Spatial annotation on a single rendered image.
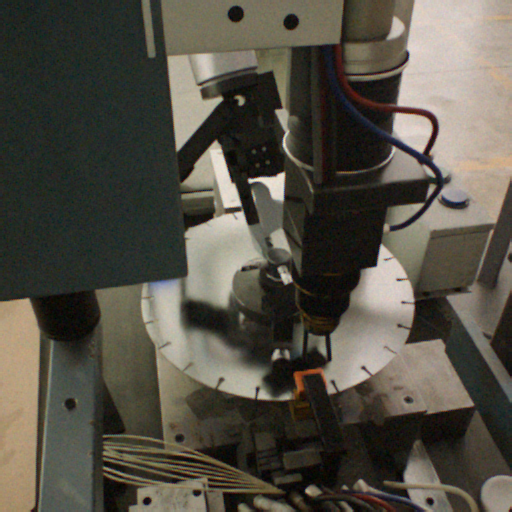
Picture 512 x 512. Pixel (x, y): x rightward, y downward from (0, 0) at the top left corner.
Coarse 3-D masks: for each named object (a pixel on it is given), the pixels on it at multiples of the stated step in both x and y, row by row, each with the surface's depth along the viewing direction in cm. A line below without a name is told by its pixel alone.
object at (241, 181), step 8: (232, 160) 68; (232, 168) 66; (240, 176) 67; (240, 184) 67; (248, 184) 67; (240, 192) 67; (248, 192) 67; (240, 200) 68; (248, 200) 67; (248, 208) 68; (256, 208) 69; (248, 216) 68; (256, 216) 69; (248, 224) 69
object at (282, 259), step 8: (272, 240) 72; (272, 248) 71; (280, 248) 70; (272, 256) 69; (280, 256) 69; (288, 256) 69; (240, 264) 69; (248, 264) 69; (256, 264) 69; (264, 264) 69; (272, 264) 69; (280, 264) 68; (288, 264) 69; (272, 272) 69; (280, 272) 68; (288, 272) 70; (280, 280) 70; (288, 280) 67
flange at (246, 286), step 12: (240, 276) 73; (252, 276) 73; (264, 276) 71; (240, 288) 72; (252, 288) 71; (264, 288) 71; (276, 288) 70; (240, 300) 70; (252, 300) 70; (252, 312) 69; (264, 312) 69; (300, 312) 69
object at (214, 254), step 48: (192, 240) 80; (240, 240) 80; (144, 288) 73; (192, 288) 73; (384, 288) 73; (192, 336) 67; (240, 336) 67; (336, 336) 67; (384, 336) 67; (240, 384) 62; (288, 384) 62; (336, 384) 62
